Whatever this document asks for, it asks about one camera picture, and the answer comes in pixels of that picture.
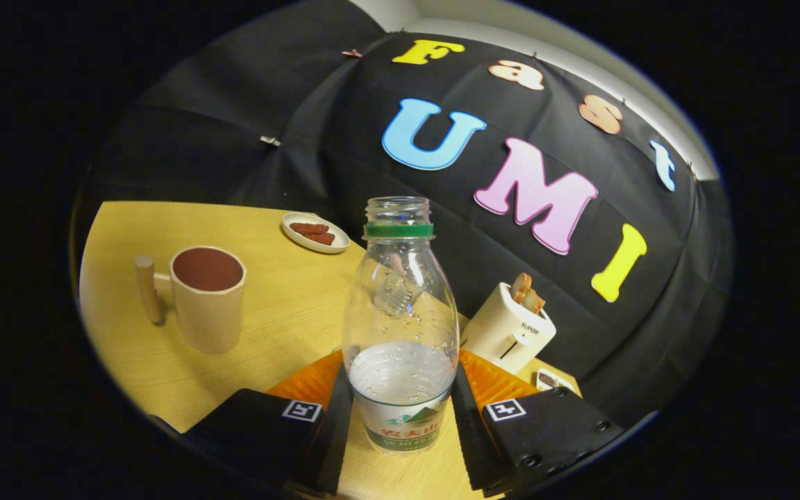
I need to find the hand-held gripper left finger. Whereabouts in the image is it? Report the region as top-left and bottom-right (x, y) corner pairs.
(181, 349), (356, 497)

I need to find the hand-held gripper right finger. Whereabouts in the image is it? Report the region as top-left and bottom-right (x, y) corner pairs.
(450, 349), (626, 498)

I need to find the clear plastic juice bottle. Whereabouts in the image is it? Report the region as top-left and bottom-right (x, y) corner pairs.
(342, 197), (460, 456)

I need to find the cream cup with wooden handle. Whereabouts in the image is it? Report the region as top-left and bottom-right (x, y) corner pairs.
(135, 246), (247, 356)

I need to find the white divided dish with seeds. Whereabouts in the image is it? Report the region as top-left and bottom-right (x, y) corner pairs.
(535, 368), (574, 393)

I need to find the white toaster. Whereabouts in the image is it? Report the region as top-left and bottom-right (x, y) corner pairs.
(460, 281), (558, 376)

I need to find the wooden table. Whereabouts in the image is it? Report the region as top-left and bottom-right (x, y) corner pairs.
(79, 201), (581, 500)

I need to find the white round plate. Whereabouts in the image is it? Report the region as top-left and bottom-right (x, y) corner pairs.
(281, 212), (351, 254)

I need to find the black backdrop cloth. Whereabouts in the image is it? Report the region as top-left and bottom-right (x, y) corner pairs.
(74, 0), (734, 431)

